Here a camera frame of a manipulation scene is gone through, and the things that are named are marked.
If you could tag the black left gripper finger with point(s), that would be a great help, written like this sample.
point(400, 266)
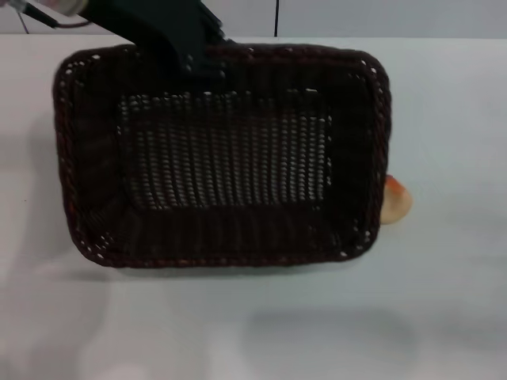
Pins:
point(218, 25)
point(202, 65)

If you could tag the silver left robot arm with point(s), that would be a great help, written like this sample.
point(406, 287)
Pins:
point(47, 4)

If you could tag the peach with orange blush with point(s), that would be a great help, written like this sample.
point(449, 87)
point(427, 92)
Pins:
point(397, 204)

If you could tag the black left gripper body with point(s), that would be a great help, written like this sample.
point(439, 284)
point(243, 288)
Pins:
point(138, 20)

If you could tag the dark brown woven basket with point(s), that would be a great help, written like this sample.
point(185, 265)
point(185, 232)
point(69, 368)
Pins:
point(222, 237)

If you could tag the thin black vertical strip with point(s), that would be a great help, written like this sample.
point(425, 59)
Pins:
point(276, 17)

